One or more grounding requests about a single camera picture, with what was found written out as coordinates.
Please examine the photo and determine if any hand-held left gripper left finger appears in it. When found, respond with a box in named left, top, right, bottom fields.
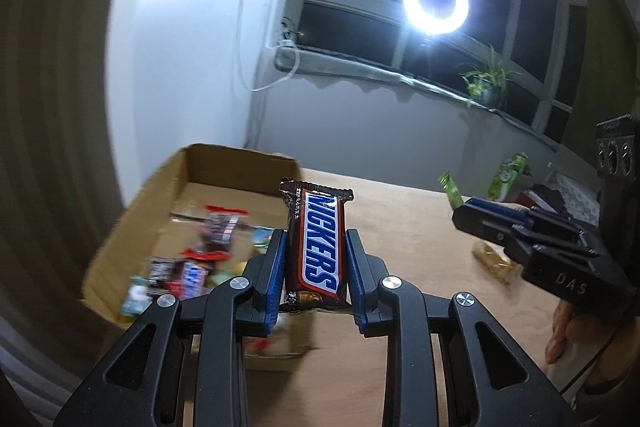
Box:
left=52, top=228, right=289, bottom=427

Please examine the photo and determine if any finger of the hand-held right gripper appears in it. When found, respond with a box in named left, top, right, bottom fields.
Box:
left=451, top=202, right=543, bottom=266
left=462, top=197, right=583, bottom=235

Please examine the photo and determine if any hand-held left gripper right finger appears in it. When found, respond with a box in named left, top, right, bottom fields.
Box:
left=344, top=228, right=583, bottom=427

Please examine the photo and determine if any large brown chocolate bar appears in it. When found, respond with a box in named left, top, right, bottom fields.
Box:
left=278, top=178, right=355, bottom=314

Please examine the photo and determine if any slim green snack packet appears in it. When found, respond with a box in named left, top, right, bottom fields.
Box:
left=438, top=170, right=464, bottom=210

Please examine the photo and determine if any brown cardboard box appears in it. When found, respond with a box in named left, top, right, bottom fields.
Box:
left=80, top=143, right=321, bottom=373

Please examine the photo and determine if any person's right forearm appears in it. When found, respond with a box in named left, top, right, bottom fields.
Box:
left=560, top=322, right=640, bottom=427

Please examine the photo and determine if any person's right hand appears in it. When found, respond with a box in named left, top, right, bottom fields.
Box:
left=547, top=299, right=609, bottom=366

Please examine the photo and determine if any green snack bag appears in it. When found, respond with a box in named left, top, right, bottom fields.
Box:
left=487, top=152, right=530, bottom=202

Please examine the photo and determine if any dark red box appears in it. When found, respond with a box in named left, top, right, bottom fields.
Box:
left=515, top=183, right=568, bottom=218

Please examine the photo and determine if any yellow brown snack packet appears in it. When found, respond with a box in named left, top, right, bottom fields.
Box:
left=472, top=241, right=526, bottom=286

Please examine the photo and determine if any white lace cloth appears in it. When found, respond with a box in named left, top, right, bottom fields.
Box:
left=542, top=170, right=601, bottom=228

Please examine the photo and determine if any red brown snack packet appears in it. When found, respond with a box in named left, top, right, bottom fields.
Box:
left=200, top=205, right=251, bottom=260

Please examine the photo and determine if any dark snack packet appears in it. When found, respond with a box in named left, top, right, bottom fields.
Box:
left=147, top=257, right=183, bottom=294

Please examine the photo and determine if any potted green plant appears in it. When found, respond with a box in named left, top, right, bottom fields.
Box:
left=459, top=44, right=524, bottom=110

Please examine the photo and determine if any teal white snack packet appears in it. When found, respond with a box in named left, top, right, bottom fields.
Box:
left=120, top=277, right=154, bottom=319

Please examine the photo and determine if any olive curtain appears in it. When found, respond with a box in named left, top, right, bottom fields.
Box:
left=565, top=0, right=604, bottom=148

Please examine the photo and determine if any brown curtain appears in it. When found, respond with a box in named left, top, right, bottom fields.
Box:
left=0, top=0, right=127, bottom=378

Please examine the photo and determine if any white ring light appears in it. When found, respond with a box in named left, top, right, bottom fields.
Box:
left=402, top=0, right=470, bottom=36

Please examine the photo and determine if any white cable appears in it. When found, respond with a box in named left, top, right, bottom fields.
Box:
left=234, top=0, right=302, bottom=92

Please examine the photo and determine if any window with white frame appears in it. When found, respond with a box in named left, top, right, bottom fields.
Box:
left=272, top=0, right=588, bottom=142

